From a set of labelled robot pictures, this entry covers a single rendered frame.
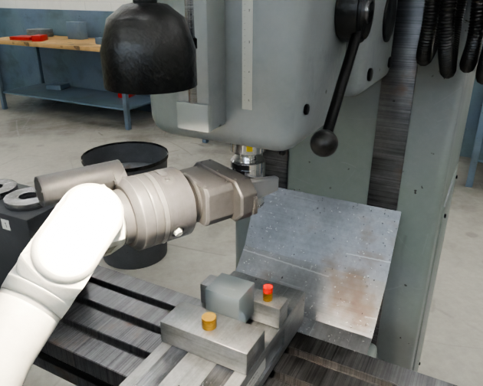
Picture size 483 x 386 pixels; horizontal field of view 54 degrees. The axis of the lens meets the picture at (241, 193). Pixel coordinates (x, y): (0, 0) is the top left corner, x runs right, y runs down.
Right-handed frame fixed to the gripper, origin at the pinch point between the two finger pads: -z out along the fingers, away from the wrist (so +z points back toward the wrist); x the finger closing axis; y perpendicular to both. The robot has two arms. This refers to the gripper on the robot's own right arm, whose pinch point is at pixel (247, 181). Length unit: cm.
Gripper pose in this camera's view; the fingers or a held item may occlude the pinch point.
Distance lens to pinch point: 65.1
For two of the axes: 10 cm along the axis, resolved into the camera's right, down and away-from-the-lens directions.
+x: -6.0, -3.2, 7.3
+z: -8.0, 2.3, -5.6
